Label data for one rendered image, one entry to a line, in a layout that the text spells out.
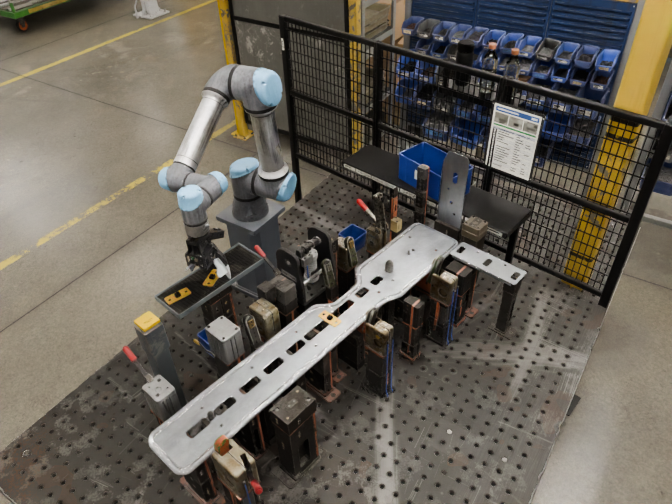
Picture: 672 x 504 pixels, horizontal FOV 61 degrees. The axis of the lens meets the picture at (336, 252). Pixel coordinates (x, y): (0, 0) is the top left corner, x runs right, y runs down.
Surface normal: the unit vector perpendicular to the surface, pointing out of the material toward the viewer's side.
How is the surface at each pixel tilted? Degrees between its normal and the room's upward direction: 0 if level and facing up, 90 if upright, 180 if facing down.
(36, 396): 0
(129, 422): 0
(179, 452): 0
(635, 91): 90
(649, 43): 92
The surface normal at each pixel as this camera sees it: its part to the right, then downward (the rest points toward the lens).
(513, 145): -0.67, 0.49
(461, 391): -0.03, -0.77
